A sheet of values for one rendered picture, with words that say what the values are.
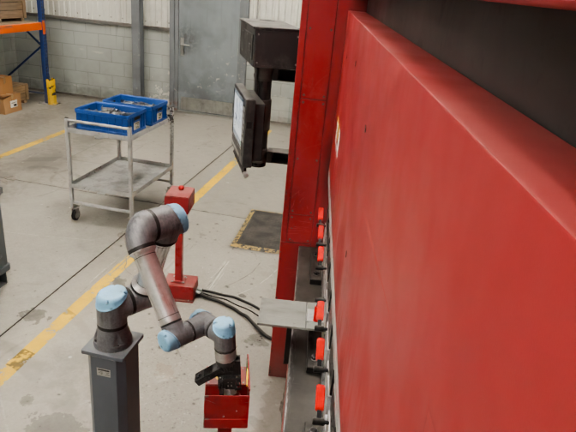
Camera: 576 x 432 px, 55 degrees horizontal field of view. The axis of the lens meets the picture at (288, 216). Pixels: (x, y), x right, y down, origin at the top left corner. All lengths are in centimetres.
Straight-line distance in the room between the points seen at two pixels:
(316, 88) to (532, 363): 244
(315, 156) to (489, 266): 241
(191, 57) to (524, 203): 916
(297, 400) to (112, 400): 83
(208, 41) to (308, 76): 668
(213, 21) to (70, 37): 256
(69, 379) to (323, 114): 203
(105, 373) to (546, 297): 216
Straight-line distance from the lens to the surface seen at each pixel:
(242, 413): 211
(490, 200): 41
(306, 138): 276
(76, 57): 1044
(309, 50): 268
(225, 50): 924
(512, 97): 65
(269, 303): 220
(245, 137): 289
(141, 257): 194
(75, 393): 338
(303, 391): 200
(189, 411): 320
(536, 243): 33
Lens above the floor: 216
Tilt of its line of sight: 23 degrees down
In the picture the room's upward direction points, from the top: 5 degrees clockwise
